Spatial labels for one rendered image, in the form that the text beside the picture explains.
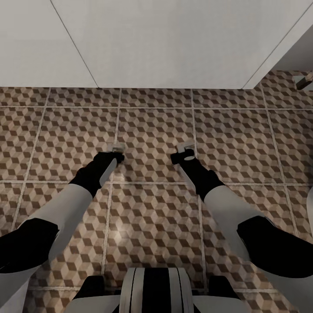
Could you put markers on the robot trunk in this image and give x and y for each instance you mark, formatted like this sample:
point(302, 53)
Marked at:
point(156, 290)

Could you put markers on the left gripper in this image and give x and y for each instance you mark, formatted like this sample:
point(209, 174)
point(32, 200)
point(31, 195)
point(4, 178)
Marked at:
point(118, 155)

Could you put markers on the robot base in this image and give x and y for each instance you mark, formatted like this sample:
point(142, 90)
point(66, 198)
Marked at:
point(221, 299)

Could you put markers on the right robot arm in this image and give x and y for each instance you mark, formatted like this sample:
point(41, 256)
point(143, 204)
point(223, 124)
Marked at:
point(285, 259)

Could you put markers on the serving cart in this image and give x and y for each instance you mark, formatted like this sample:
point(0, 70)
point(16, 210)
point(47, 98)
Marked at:
point(16, 302)

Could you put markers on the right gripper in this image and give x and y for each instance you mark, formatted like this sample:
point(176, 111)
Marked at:
point(176, 156)

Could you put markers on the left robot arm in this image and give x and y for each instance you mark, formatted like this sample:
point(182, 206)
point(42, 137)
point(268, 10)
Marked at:
point(45, 234)

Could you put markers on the furniture sink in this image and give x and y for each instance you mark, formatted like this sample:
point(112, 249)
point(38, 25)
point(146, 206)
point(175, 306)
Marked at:
point(183, 44)

